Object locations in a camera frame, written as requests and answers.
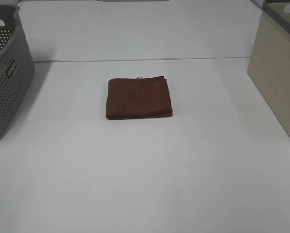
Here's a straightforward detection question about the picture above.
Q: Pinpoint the brown towel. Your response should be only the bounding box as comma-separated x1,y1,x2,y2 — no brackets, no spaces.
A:
106,76,173,120

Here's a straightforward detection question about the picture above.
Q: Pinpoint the beige storage bin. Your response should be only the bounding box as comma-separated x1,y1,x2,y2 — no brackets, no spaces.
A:
248,0,290,137

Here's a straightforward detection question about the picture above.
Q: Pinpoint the grey perforated plastic basket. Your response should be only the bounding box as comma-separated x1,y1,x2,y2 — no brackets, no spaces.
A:
0,4,35,138

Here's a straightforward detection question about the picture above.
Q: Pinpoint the black label on basket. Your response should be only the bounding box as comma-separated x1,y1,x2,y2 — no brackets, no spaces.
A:
6,59,17,79

